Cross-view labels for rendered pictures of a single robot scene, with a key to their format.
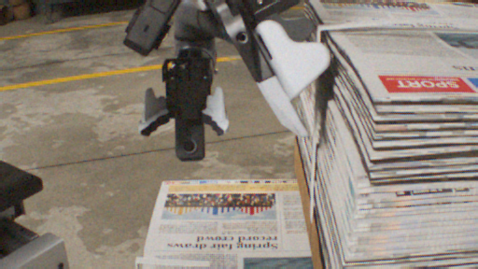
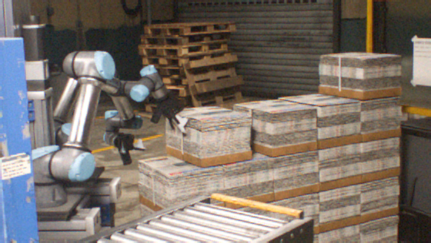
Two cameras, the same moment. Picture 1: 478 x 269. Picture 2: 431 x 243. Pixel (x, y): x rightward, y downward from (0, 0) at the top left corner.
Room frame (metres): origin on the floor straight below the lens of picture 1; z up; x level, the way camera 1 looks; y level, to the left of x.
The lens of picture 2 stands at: (-2.40, 1.40, 1.60)
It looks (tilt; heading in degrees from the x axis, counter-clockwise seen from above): 10 degrees down; 330
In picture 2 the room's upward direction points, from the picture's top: 2 degrees counter-clockwise
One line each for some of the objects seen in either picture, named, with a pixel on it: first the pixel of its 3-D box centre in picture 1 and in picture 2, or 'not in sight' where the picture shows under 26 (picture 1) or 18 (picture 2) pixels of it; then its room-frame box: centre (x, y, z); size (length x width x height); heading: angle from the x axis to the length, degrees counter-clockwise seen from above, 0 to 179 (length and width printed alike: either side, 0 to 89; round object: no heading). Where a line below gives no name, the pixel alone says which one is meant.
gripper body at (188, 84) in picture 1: (189, 83); (124, 141); (0.88, 0.09, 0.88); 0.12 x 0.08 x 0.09; 1
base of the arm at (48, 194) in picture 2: not in sight; (48, 191); (0.22, 0.69, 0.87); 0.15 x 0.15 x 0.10
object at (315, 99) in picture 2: not in sight; (318, 99); (0.48, -0.90, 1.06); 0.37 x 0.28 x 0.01; 1
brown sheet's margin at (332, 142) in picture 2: not in sight; (318, 135); (0.48, -0.90, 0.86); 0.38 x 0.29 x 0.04; 1
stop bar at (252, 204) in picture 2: not in sight; (255, 204); (-0.26, 0.00, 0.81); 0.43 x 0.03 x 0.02; 21
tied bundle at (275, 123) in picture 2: not in sight; (273, 126); (0.48, -0.60, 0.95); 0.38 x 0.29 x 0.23; 1
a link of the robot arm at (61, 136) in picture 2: not in sight; (73, 138); (0.65, 0.43, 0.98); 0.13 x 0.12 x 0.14; 34
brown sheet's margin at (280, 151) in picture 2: not in sight; (273, 142); (0.48, -0.60, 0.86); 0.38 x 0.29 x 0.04; 1
